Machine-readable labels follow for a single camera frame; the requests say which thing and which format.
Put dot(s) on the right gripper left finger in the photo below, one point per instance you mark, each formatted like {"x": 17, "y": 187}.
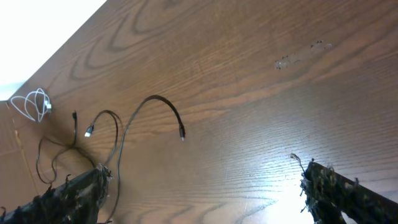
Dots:
{"x": 78, "y": 200}

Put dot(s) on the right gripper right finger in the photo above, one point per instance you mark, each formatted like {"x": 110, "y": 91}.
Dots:
{"x": 329, "y": 195}

